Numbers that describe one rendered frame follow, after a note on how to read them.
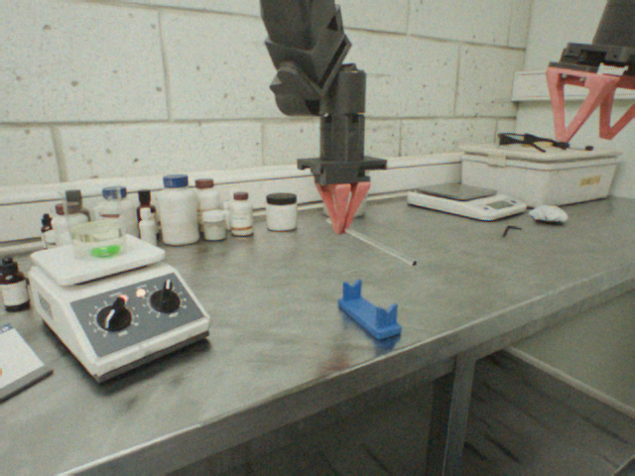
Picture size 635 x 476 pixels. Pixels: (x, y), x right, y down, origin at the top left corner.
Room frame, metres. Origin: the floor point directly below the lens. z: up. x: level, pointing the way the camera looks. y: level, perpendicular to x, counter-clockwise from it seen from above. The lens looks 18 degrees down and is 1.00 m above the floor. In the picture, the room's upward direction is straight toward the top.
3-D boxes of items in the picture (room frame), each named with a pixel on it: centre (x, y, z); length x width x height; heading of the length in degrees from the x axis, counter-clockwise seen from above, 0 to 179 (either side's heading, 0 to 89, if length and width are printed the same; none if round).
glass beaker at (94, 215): (0.47, 0.26, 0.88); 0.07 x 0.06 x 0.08; 142
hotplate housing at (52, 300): (0.46, 0.24, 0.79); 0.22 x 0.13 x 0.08; 46
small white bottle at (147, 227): (0.76, 0.32, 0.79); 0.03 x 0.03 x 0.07
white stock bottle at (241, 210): (0.85, 0.15, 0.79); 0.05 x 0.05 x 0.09
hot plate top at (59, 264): (0.47, 0.26, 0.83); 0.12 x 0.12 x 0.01; 46
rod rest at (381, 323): (0.47, -0.07, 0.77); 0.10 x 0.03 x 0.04; 25
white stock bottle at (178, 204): (0.80, 0.27, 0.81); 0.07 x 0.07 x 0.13
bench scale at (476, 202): (1.09, -0.40, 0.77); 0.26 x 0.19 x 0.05; 37
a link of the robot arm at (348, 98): (0.55, -0.03, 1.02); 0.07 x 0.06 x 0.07; 45
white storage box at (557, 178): (1.26, -0.67, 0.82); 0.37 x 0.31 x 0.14; 118
